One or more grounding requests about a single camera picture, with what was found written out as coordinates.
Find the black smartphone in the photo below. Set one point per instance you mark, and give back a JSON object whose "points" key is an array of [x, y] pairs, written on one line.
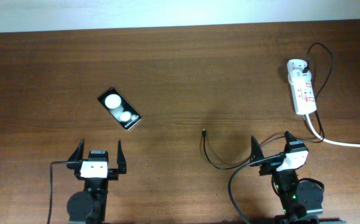
{"points": [[120, 109]]}

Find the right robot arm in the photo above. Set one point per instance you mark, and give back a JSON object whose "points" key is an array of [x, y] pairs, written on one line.
{"points": [[301, 199]]}

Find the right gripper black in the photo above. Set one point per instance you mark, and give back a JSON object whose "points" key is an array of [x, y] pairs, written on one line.
{"points": [[256, 151]]}

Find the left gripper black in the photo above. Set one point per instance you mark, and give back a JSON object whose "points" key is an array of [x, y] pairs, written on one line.
{"points": [[112, 173]]}

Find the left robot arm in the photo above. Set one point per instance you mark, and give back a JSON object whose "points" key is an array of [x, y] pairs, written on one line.
{"points": [[88, 206]]}

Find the white power strip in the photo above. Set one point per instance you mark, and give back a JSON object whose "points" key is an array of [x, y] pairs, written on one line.
{"points": [[300, 79]]}

